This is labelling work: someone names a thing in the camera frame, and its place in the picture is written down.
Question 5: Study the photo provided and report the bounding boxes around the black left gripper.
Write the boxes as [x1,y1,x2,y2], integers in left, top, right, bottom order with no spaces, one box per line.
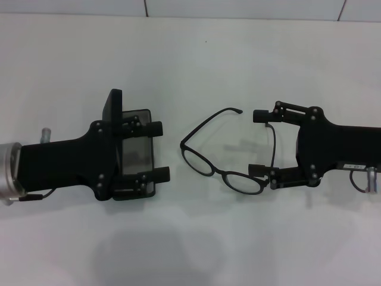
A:
[17,120,124,203]

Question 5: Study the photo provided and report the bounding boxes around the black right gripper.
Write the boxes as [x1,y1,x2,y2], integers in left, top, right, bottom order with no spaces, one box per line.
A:
[248,100,381,190]

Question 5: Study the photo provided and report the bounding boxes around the black glasses case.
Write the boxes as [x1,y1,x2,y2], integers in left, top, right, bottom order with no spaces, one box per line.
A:
[102,88,156,201]

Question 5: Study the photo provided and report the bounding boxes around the black oval glasses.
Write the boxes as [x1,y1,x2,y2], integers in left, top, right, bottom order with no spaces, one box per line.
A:
[179,107,277,196]

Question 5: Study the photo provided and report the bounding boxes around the white label sticker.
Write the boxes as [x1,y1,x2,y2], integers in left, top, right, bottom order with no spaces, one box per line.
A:
[343,162,373,170]

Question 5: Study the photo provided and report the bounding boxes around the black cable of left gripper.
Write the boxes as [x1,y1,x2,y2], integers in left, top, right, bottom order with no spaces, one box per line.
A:
[5,186,58,206]

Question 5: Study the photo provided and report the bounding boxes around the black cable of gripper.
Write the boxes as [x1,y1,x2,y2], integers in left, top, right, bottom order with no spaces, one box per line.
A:
[5,186,58,206]
[349,170,368,192]

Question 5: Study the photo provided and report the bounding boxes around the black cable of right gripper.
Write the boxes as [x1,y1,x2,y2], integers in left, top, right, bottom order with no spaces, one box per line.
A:
[349,170,368,192]

